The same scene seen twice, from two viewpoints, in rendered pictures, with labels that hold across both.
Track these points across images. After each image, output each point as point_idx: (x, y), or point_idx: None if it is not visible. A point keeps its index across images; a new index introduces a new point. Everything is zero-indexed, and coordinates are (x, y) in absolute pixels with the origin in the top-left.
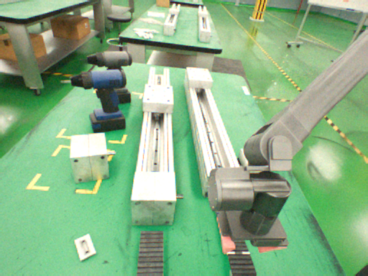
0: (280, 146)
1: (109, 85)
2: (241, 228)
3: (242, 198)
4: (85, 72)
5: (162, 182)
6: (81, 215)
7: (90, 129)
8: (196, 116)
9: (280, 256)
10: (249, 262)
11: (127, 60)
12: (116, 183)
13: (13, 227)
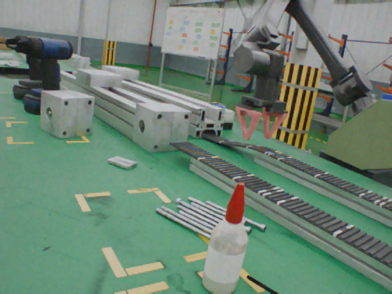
0: (271, 28)
1: (57, 54)
2: (261, 99)
3: (264, 57)
4: (34, 38)
5: (168, 106)
6: (93, 152)
7: (27, 113)
8: (146, 89)
9: None
10: (264, 147)
11: None
12: (103, 136)
13: (29, 161)
